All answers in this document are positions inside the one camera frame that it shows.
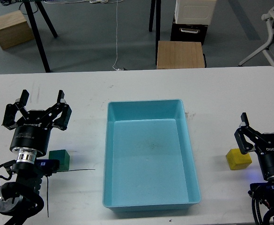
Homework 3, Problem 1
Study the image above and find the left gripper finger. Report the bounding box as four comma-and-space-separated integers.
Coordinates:
43, 90, 72, 130
2, 90, 29, 130

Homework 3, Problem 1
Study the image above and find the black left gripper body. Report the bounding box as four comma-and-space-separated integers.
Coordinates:
10, 110, 57, 157

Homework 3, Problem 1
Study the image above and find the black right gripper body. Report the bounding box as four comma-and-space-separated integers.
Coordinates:
257, 133, 274, 180

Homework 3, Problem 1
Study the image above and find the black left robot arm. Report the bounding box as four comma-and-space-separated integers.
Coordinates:
0, 90, 72, 225

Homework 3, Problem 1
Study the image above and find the white hanging cable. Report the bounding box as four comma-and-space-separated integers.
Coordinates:
112, 0, 126, 71

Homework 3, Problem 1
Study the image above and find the wooden box left floor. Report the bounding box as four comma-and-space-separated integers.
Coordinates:
0, 10, 34, 50

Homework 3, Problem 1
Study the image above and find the black storage box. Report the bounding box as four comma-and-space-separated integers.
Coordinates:
170, 19, 208, 45

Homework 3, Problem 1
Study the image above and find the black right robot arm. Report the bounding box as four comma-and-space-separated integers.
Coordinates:
234, 113, 274, 225

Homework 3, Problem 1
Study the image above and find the green wooden block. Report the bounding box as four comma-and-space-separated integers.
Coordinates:
49, 150, 70, 172

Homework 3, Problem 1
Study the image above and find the light blue plastic bin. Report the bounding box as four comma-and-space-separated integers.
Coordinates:
103, 99, 201, 212

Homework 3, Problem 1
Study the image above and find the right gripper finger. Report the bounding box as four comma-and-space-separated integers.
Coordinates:
234, 112, 265, 155

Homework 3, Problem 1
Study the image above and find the white appliance box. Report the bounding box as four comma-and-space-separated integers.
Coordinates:
174, 0, 217, 25

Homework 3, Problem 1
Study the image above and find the yellow wooden block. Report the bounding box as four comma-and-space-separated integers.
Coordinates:
226, 148, 252, 170

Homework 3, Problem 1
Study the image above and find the black table legs centre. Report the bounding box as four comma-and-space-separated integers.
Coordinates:
148, 0, 162, 65

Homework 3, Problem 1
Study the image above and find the wooden box floor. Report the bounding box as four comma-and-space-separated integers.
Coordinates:
156, 41, 205, 69
0, 10, 34, 50

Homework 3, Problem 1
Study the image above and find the wooden box centre floor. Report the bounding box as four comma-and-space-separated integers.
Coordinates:
156, 41, 205, 69

